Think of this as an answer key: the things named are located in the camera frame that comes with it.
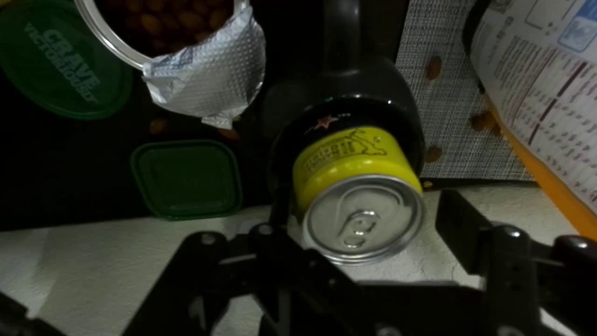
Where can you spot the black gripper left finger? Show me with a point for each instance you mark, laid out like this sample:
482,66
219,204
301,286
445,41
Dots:
249,286

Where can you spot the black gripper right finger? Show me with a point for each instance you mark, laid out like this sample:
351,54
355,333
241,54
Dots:
516,273

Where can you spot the yellow and black drink can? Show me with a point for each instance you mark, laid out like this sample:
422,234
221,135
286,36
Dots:
361,198

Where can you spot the orange nut can with foil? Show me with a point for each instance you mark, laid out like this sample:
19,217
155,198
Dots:
206,68

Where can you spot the square green plastic lid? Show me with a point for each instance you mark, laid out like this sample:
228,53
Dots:
187,180

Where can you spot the brown nut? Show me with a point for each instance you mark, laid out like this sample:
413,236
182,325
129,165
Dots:
433,153
482,122
433,66

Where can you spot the grey woven placemat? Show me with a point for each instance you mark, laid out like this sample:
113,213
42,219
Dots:
448,105

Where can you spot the orange snack pouch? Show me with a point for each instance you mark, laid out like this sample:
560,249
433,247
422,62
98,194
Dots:
547,94

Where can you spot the round green plastic lid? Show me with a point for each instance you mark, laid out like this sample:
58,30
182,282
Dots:
57,62

